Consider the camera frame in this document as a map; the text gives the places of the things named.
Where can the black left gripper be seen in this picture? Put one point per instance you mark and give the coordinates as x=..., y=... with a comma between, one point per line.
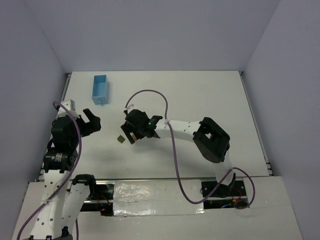
x=85, y=124

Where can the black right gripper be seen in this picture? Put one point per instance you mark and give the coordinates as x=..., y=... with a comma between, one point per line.
x=128, y=132

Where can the green triangular wood block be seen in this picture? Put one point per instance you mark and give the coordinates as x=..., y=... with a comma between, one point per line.
x=121, y=139

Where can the blue wooden drawer box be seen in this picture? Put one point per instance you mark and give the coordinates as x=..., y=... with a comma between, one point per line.
x=100, y=90

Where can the orange arch wood block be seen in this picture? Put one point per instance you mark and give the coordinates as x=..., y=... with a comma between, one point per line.
x=133, y=136

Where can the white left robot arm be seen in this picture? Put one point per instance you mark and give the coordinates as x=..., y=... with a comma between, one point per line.
x=63, y=194

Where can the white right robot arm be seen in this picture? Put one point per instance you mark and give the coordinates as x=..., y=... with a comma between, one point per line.
x=211, y=140

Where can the silver tape strip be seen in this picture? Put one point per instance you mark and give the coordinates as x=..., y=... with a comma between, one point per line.
x=151, y=198

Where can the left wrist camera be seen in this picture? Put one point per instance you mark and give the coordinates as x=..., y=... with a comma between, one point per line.
x=69, y=104

